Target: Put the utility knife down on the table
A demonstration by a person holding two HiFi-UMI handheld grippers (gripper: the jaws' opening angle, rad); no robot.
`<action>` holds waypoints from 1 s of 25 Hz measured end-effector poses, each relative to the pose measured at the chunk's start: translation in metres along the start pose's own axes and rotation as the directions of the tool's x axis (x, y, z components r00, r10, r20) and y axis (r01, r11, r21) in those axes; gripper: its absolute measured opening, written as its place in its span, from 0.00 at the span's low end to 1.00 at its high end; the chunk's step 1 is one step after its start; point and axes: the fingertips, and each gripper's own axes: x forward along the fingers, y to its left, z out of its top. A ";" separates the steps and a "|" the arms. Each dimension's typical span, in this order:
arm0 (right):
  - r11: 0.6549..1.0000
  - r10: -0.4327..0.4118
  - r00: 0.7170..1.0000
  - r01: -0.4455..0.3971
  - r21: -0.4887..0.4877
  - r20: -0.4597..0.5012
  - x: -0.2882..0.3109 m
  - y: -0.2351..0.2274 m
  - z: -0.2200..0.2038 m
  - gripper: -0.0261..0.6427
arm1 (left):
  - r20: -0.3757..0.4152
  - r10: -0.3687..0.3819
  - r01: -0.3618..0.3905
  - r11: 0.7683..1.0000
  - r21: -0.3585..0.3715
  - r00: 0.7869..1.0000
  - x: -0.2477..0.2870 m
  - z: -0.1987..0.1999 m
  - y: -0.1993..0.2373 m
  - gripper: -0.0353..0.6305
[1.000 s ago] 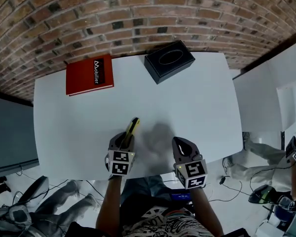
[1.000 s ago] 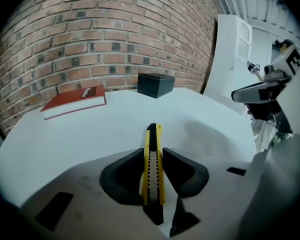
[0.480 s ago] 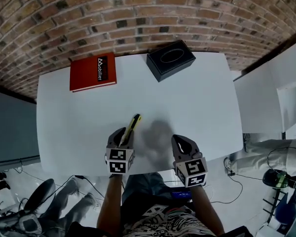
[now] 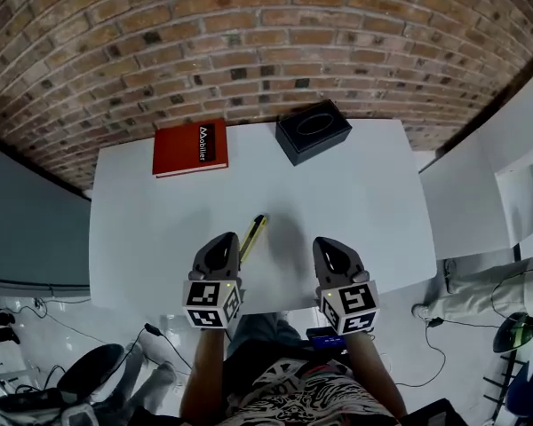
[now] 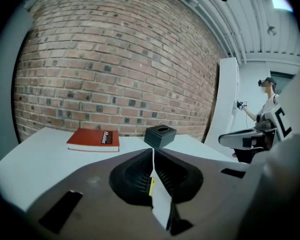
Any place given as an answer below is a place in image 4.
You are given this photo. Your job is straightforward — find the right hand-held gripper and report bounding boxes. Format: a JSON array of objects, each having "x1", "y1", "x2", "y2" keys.
[{"x1": 312, "y1": 236, "x2": 380, "y2": 335}]

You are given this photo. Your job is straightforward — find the black tissue box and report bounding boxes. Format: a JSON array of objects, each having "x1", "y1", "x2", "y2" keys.
[{"x1": 274, "y1": 99, "x2": 354, "y2": 168}]

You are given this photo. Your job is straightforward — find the yellow utility knife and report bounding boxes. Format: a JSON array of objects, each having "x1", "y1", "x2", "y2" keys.
[{"x1": 238, "y1": 213, "x2": 270, "y2": 264}]

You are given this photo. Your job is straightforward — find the white door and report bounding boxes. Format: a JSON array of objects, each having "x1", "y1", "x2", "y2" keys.
[{"x1": 418, "y1": 58, "x2": 533, "y2": 264}]

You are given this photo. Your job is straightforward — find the black metal rack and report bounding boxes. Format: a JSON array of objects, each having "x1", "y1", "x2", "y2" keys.
[{"x1": 482, "y1": 351, "x2": 530, "y2": 419}]

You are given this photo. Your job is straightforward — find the person's grey trousers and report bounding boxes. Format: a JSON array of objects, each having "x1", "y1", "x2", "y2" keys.
[{"x1": 238, "y1": 312, "x2": 313, "y2": 359}]

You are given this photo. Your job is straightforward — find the person's left forearm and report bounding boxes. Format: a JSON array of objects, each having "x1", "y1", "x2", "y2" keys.
[{"x1": 179, "y1": 325, "x2": 233, "y2": 422}]

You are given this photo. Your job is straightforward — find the person's right forearm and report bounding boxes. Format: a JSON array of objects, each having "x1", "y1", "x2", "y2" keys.
[{"x1": 344, "y1": 329, "x2": 409, "y2": 422}]

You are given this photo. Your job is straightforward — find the red hardcover book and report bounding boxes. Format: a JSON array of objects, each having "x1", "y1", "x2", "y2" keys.
[{"x1": 151, "y1": 117, "x2": 229, "y2": 180}]

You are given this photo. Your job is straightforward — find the grey panel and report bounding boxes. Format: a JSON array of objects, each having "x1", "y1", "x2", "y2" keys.
[{"x1": 0, "y1": 138, "x2": 93, "y2": 299}]

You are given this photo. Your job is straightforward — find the person's patterned shirt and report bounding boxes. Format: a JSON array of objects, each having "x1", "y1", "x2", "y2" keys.
[{"x1": 219, "y1": 339, "x2": 403, "y2": 426}]

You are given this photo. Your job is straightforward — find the black device with blue screen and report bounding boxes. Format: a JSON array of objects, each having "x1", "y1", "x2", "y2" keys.
[{"x1": 306, "y1": 326, "x2": 346, "y2": 352}]

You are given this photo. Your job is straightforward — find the black round stool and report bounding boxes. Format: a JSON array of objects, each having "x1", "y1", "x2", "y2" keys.
[{"x1": 56, "y1": 343, "x2": 126, "y2": 395}]

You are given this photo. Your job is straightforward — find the black floor equipment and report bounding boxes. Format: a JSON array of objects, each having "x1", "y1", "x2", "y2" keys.
[{"x1": 491, "y1": 312, "x2": 533, "y2": 355}]

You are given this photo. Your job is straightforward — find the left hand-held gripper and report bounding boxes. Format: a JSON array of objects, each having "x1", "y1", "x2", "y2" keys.
[{"x1": 181, "y1": 232, "x2": 245, "y2": 330}]

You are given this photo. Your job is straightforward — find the black cable with adapter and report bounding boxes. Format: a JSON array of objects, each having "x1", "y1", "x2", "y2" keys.
[
  {"x1": 372, "y1": 317, "x2": 448, "y2": 389},
  {"x1": 123, "y1": 322, "x2": 193, "y2": 372}
]

